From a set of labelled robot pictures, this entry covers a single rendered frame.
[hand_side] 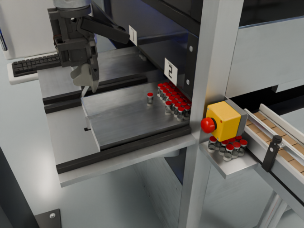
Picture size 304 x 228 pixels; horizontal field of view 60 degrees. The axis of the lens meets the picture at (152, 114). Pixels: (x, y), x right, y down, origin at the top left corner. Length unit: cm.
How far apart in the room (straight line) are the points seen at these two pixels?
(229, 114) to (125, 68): 62
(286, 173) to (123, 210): 115
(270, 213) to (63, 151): 64
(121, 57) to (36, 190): 107
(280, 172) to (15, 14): 133
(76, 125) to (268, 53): 60
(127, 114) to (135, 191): 95
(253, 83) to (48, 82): 77
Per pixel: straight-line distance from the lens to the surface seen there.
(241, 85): 76
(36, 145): 222
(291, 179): 73
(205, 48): 66
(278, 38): 77
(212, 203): 113
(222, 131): 67
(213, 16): 62
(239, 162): 77
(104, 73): 114
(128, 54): 130
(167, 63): 86
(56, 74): 119
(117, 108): 92
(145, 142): 76
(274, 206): 88
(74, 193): 182
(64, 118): 92
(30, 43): 157
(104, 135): 82
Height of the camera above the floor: 142
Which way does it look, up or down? 37 degrees down
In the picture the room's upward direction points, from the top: straight up
